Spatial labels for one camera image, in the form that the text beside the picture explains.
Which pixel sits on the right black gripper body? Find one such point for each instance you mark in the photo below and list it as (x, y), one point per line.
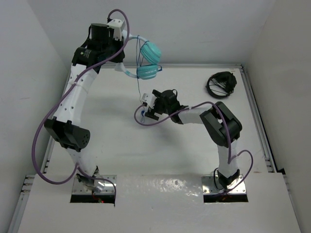
(159, 107)

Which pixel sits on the teal over-ear headphones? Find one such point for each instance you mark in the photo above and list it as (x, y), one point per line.
(151, 55)

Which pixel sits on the metal base plate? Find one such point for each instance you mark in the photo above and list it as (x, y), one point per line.
(211, 185)
(85, 186)

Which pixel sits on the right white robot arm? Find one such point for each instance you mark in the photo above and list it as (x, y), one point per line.
(222, 126)

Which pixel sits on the blue earphones with thin cable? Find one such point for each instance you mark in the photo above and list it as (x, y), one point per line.
(138, 65)

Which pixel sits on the aluminium table frame rail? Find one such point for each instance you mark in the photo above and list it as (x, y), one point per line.
(165, 173)

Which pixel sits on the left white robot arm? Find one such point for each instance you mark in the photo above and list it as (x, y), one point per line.
(65, 124)

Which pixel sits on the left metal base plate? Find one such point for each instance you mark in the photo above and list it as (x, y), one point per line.
(85, 186)

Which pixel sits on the black headphones with coiled cable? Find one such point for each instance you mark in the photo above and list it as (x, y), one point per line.
(225, 80)

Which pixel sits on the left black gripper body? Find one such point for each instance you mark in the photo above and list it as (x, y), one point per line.
(111, 46)

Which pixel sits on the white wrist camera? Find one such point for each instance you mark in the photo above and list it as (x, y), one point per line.
(117, 25)
(148, 100)

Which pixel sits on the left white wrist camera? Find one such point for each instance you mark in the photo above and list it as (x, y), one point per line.
(117, 25)

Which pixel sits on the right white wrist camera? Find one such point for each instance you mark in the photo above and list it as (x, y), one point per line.
(148, 100)

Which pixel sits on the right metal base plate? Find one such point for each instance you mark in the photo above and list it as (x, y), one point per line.
(211, 185)

